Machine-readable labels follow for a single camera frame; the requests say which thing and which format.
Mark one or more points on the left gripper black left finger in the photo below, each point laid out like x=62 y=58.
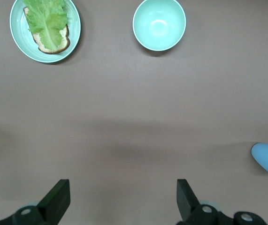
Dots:
x=54 y=206

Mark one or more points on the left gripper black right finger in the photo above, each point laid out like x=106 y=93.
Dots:
x=190 y=213

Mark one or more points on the blue plastic cup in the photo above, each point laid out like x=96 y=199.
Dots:
x=261 y=154

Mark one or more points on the brown table cover sheet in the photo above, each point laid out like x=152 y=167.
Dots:
x=133 y=105

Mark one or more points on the bread slice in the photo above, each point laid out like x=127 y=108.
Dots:
x=64 y=41

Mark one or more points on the mint green plate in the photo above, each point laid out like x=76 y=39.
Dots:
x=17 y=30

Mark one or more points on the green lettuce leaf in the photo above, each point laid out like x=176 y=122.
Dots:
x=47 y=25

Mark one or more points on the mint green bowl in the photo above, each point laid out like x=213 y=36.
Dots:
x=159 y=25

